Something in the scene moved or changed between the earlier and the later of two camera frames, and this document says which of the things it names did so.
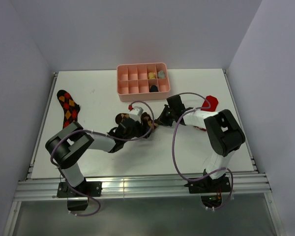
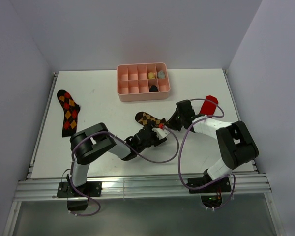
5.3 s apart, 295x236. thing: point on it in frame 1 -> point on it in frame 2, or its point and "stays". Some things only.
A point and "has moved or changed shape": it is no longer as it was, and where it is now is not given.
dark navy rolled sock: x=153 y=88 stays
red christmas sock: x=214 y=103 stays
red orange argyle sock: x=71 y=107 stays
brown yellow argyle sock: x=146 y=117 has moved or changed shape
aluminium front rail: x=129 y=186 stays
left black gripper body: x=137 y=131 -> x=154 y=140
